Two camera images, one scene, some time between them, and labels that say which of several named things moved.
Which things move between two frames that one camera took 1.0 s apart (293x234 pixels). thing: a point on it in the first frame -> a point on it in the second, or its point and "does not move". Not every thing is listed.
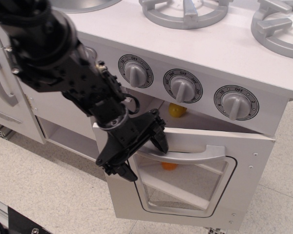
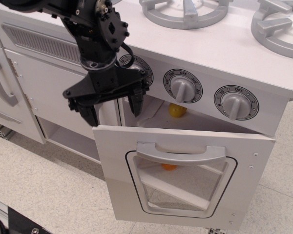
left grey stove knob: [136, 70] does not move
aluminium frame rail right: [213, 230] does not move
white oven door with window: [207, 179] does not move
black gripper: [127, 133] -> [105, 81]
